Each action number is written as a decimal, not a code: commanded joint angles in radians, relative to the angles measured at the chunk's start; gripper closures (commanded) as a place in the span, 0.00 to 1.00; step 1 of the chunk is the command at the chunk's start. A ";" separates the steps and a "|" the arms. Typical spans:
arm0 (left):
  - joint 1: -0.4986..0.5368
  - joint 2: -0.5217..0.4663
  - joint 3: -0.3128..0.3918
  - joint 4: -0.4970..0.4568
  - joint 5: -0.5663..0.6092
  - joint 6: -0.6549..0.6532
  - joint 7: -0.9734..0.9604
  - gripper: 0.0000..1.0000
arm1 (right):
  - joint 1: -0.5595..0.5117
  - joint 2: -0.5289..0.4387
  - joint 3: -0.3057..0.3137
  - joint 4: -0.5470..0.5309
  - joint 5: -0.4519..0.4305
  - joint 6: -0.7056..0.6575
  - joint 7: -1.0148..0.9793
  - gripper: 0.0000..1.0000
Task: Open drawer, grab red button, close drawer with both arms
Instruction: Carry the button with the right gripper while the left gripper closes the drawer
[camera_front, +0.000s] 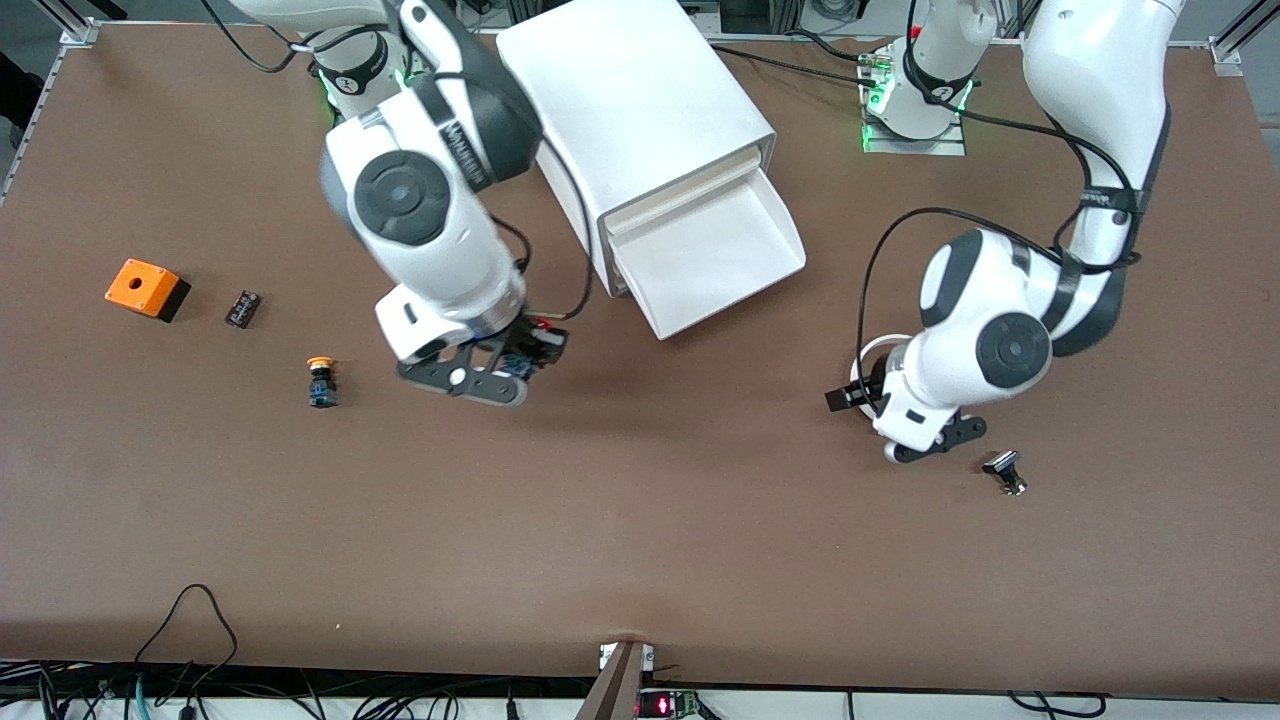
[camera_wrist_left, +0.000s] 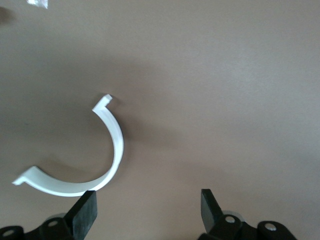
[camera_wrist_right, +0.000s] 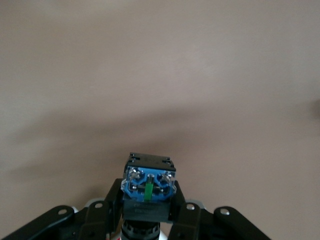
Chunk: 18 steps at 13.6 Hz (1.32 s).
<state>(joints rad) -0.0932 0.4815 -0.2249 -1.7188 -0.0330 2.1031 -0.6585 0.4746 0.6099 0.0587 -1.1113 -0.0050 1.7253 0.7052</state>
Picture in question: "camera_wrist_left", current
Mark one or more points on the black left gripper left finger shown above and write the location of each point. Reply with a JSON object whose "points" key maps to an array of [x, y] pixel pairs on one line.
{"points": [[82, 215]]}

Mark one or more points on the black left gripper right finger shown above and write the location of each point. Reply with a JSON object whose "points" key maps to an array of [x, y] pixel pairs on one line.
{"points": [[211, 215]]}

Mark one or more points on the white curved plastic arc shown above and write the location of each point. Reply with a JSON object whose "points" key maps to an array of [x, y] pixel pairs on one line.
{"points": [[117, 140]]}

